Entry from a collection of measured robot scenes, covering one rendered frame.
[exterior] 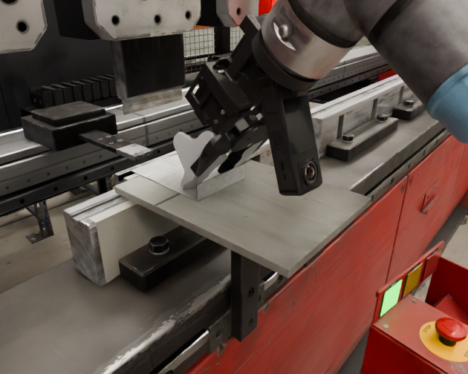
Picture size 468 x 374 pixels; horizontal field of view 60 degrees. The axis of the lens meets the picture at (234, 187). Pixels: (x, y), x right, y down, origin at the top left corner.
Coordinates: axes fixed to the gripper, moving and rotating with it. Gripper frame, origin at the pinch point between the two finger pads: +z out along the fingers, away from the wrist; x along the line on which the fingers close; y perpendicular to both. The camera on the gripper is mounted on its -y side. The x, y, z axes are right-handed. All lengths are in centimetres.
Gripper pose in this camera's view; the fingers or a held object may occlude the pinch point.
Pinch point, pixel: (209, 179)
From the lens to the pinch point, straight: 51.5
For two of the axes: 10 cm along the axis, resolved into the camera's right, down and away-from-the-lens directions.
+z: -4.8, 4.8, 7.3
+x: -6.8, 3.3, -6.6
